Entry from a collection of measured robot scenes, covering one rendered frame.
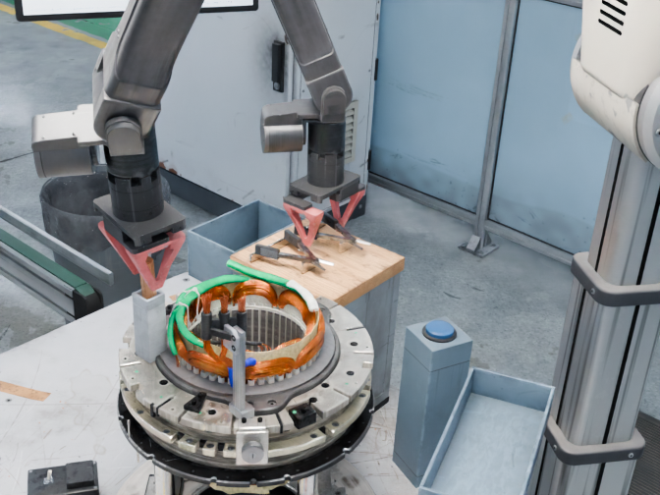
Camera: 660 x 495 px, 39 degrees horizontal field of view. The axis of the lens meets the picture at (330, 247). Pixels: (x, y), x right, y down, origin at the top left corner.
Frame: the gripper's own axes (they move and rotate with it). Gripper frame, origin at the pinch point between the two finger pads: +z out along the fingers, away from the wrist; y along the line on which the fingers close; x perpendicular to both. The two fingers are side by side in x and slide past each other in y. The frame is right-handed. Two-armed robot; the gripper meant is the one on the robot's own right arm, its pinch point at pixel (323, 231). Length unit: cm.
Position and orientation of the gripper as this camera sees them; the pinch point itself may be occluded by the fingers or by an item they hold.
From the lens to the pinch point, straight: 148.8
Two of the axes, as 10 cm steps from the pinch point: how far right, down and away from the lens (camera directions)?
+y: -6.3, 3.6, -6.8
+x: 7.7, 3.3, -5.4
